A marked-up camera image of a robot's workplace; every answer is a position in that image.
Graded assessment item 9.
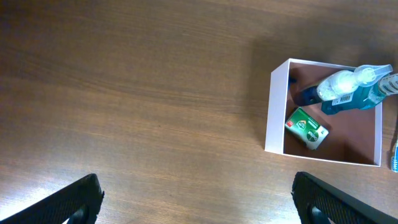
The blue disposable razor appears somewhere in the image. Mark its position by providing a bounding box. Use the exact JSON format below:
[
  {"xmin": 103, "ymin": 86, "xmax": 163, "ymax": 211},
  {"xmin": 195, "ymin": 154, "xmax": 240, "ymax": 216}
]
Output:
[{"xmin": 287, "ymin": 77, "xmax": 297, "ymax": 91}]

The clear spray bottle dark liquid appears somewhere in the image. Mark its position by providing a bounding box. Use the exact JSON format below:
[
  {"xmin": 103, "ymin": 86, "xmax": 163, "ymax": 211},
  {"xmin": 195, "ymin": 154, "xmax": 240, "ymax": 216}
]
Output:
[{"xmin": 293, "ymin": 64, "xmax": 393, "ymax": 106}]

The green white soap box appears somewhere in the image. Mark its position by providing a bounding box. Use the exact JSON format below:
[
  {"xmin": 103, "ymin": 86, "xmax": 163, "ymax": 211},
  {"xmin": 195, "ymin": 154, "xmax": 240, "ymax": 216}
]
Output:
[{"xmin": 285, "ymin": 107, "xmax": 329, "ymax": 150}]

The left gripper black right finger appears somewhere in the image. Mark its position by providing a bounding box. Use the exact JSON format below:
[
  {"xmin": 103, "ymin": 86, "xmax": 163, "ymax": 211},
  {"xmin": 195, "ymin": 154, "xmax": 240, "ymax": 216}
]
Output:
[{"xmin": 292, "ymin": 172, "xmax": 397, "ymax": 224}]

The blue white toothbrush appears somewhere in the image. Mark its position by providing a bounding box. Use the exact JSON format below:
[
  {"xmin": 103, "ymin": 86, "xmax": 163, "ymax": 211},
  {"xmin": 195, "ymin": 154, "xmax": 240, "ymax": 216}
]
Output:
[{"xmin": 391, "ymin": 141, "xmax": 398, "ymax": 173}]

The teal mouthwash bottle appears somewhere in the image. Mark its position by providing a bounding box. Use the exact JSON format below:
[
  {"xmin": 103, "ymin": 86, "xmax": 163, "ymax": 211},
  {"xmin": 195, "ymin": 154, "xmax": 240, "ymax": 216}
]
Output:
[{"xmin": 321, "ymin": 73, "xmax": 397, "ymax": 115}]

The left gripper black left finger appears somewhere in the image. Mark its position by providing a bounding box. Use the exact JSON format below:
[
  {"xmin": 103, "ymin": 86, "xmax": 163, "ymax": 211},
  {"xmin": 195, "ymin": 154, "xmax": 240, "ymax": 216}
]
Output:
[{"xmin": 1, "ymin": 174, "xmax": 104, "ymax": 224}]

